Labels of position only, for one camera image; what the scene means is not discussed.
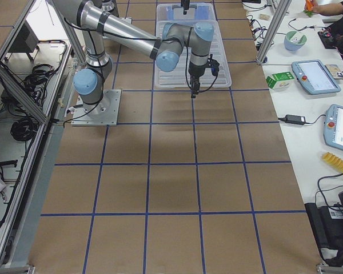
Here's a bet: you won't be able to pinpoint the light blue green bowl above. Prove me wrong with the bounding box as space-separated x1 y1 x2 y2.
284 31 307 51

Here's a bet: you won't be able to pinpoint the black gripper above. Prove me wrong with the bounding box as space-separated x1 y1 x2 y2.
188 54 220 99

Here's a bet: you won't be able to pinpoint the blue teach pendant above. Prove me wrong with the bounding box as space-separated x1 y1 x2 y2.
292 60 341 95
324 104 343 150

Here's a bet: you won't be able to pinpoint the lower blue teach pendant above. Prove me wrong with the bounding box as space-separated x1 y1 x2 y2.
324 104 343 150

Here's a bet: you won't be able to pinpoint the green white carton box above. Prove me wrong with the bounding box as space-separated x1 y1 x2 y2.
266 71 294 90

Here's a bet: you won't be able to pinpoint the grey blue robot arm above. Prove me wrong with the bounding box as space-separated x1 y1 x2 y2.
53 1 220 98
98 1 194 72

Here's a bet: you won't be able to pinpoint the grey box under frame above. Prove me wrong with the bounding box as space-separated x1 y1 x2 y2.
8 21 39 61

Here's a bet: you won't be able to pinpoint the aluminium frame post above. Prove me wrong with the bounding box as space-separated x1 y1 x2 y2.
256 0 292 65

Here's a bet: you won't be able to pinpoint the coiled black cables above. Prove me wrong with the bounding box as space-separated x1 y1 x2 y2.
10 64 58 142

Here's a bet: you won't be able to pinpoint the person's hand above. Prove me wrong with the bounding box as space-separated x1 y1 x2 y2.
311 0 328 15

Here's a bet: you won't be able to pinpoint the upper blue teach pendant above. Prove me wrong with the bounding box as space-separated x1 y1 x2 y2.
292 60 341 95

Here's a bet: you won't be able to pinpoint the yellow corrugated toy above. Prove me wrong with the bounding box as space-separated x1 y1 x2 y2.
322 152 343 173

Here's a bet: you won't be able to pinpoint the clear plastic box lid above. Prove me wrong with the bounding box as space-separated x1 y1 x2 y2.
154 20 232 89

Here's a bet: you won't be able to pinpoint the black device with cables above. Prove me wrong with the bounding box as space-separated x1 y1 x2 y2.
305 191 343 267

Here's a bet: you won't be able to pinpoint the aluminium frame rail left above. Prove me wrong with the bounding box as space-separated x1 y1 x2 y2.
0 61 49 124

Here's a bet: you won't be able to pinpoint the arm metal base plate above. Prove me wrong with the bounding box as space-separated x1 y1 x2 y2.
119 17 132 24
70 90 122 126

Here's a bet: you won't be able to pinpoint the orange green toy carrot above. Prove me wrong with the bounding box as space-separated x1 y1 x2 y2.
303 0 314 17

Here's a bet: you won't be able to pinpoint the clear plastic storage box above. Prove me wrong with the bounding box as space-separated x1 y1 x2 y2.
156 2 216 21

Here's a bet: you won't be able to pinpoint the small wooden picture card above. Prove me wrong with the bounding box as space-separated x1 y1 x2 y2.
325 64 343 80

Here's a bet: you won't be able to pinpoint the black circuit board with wires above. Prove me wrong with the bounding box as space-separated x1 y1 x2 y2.
317 30 343 56

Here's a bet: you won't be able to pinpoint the black power adapter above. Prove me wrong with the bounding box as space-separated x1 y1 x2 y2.
285 114 306 125

